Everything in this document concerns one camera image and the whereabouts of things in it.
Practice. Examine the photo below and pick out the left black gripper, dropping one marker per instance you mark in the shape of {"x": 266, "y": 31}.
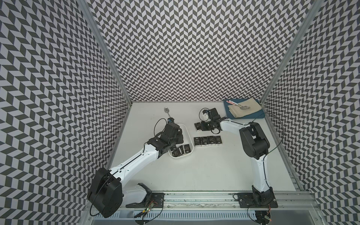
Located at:
{"x": 179, "y": 134}

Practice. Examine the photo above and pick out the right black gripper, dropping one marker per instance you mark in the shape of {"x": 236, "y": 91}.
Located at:
{"x": 203, "y": 127}

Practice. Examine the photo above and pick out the black pocket tissue pack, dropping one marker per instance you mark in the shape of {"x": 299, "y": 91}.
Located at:
{"x": 197, "y": 142}
{"x": 198, "y": 126}
{"x": 218, "y": 140}
{"x": 204, "y": 141}
{"x": 211, "y": 140}
{"x": 187, "y": 149}
{"x": 177, "y": 153}

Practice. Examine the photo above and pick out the white plastic storage box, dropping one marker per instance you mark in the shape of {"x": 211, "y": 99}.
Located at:
{"x": 186, "y": 140}

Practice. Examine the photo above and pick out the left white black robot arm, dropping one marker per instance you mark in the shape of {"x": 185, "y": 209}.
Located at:
{"x": 108, "y": 191}

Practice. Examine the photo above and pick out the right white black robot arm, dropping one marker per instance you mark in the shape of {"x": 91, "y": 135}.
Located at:
{"x": 255, "y": 145}

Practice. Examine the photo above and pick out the beige folded cloth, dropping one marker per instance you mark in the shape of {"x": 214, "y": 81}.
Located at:
{"x": 238, "y": 113}

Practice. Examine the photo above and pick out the teal tray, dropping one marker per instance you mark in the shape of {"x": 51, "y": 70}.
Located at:
{"x": 259, "y": 114}

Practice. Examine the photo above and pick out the silver spoon patterned handle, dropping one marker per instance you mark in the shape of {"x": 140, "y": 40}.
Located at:
{"x": 167, "y": 111}

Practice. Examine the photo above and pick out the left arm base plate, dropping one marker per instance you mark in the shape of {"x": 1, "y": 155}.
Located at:
{"x": 156, "y": 198}

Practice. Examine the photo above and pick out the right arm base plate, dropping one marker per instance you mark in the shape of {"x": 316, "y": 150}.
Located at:
{"x": 254, "y": 200}

